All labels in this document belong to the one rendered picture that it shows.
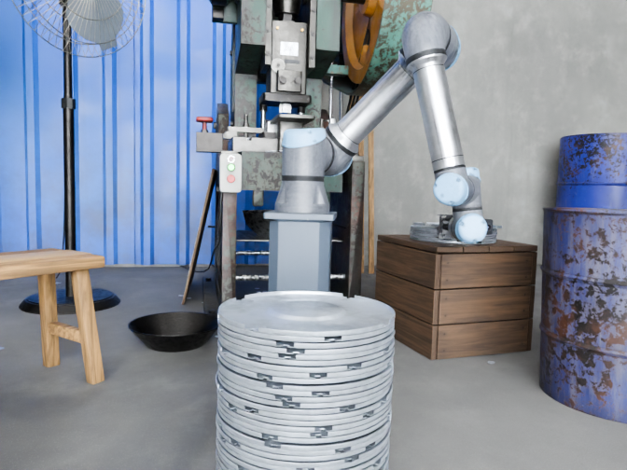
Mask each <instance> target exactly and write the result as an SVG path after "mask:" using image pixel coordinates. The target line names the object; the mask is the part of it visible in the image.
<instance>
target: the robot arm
mask: <svg viewBox="0 0 627 470"><path fill-rule="evenodd" d="M401 40H402V48H401V49H400V51H399V52H398V60H397V62H396V63H395V64H394V65H393V66H392V67H391V68H390V69H389V70H388V71H387V72H386V73H385V74H384V75H383V76H382V77H381V78H380V79H379V80H378V81H377V83H376V84H375V85H374V86H373V87H372V88H371V89H370V90H369V91H368V92H367V93H366V94H365V95H364V96H363V97H362V98H361V99H360V100H359V101H358V102H357V104H356V105H355V106H354V107H353V108H352V109H351V110H350V111H349V112H348V113H347V114H346V115H345V116H344V117H343V118H342V119H341V120H340V121H339V122H338V123H330V124H329V125H328V126H327V127H326V128H325V129H323V128H310V129H289V130H285V131H284V134H283V142H282V146H283V157H282V185H281V188H280V191H279V193H278V196H277V199H276V202H275V208H274V211H275V212H278V213H292V214H329V202H328V199H327V193H326V190H325V187H324V176H335V175H339V174H342V173H344V172H345V171H346V170H347V169H348V168H349V167H350V166H351V164H352V161H353V156H354V155H355V154H356V153H357V152H358V145H359V143H360V142H361V141H362V140H363V139H364V138H365V137H366V136H367V135H368V134H369V133H370V132H371V131H372V130H373V129H374V128H375V127H376V126H377V125H378V124H379V123H380V122H381V121H382V120H383V119H384V118H385V117H386V116H387V115H389V114H390V113H391V112H392V111H393V110H394V109H395V108H396V107H397V106H398V105H399V104H400V103H401V102H402V101H403V100H404V99H405V98H406V97H407V96H408V95H409V94H410V93H411V92H412V91H413V90H414V89H415V88H416V91H417V96H418V101H419V105H420V109H421V114H422V119H423V122H424V127H425V136H426V140H427V144H428V149H429V154H430V158H431V162H432V167H433V172H434V175H435V180H436V182H435V184H434V187H433V192H434V195H435V197H436V199H437V200H438V201H439V202H440V203H442V204H445V205H448V206H452V207H453V214H437V215H439V228H437V231H438V232H437V234H438V235H439V236H438V237H436V238H439V239H456V241H457V242H460V243H474V242H479V241H481V240H482V239H483V238H484V237H485V235H492V234H493V220H492V219H484V218H483V214H482V204H481V179H480V172H479V169H478V168H475V167H469V168H466V164H465V160H464V155H463V150H462V146H461V142H460V137H459V133H458V129H457V124H456V119H455V115H454V111H453V103H452V98H451V94H450V89H449V85H448V80H447V76H446V72H445V71H446V70H448V69H450V68H451V67H452V66H453V65H454V64H455V63H456V61H457V60H458V58H459V55H460V52H461V42H460V38H459V36H458V33H457V32H456V31H455V29H454V28H453V27H452V26H451V25H450V24H449V23H448V22H447V21H446V20H445V19H444V18H443V17H442V16H441V15H440V14H438V13H436V12H433V11H422V12H419V13H417V14H415V15H413V16H412V17H411V18H410V19H409V20H408V21H407V23H406V24H405V26H404V29H403V32H402V37H401ZM442 216H446V218H442ZM440 235H441V236H440Z"/></svg>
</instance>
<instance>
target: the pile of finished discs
mask: <svg viewBox="0 0 627 470"><path fill-rule="evenodd" d="M437 228H439V227H434V226H420V225H411V230H410V238H411V239H413V240H417V241H423V242H440V243H455V244H488V243H495V242H496V235H497V229H496V228H493V234H492V235H485V237H484V238H483V239H482V240H481V241H479V242H474V243H460V242H457V241H456V239H439V238H436V237H438V236H439V235H438V234H437V232H438V231H437Z"/></svg>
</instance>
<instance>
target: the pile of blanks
mask: <svg viewBox="0 0 627 470"><path fill-rule="evenodd" d="M217 317H218V319H217V324H218V329H217V334H218V341H217V344H218V354H217V357H216V360H217V364H218V371H217V373H216V386H217V409H216V470H389V469H388V460H389V443H390V442H389V435H390V423H391V416H392V410H391V407H392V406H391V401H392V392H393V383H392V381H393V371H394V364H393V356H394V354H395V348H394V344H395V337H394V335H395V329H394V327H395V319H394V321H393V322H392V323H391V324H390V325H387V326H386V327H383V328H380V329H377V330H374V331H370V332H366V333H361V334H354V335H347V336H336V337H293V336H281V335H273V334H266V333H260V332H255V331H254V329H253V330H247V329H243V328H240V327H237V326H234V325H230V324H228V323H226V322H225V321H223V320H222V319H221V318H220V317H219V315H218V314H217Z"/></svg>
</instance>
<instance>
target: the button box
mask: <svg viewBox="0 0 627 470"><path fill-rule="evenodd" d="M229 156H234V162H228V157H229ZM230 163H233V164H234V165H235V170H234V171H232V172H230V171H229V170H228V169H227V166H228V164H230ZM231 174H232V175H234V177H235V181H234V182H233V183H229V182H228V180H227V177H228V176H229V175H231ZM219 190H220V203H219V239H218V244H217V246H216V247H215V249H214V251H213V254H212V257H211V261H210V264H209V267H208V269H206V270H203V271H196V270H195V272H206V271H207V270H209V269H210V266H211V264H212V260H213V256H214V253H215V250H216V248H217V247H218V246H219V245H220V241H221V211H222V196H223V192H241V190H242V156H241V155H240V154H226V153H223V154H221V155H220V158H219Z"/></svg>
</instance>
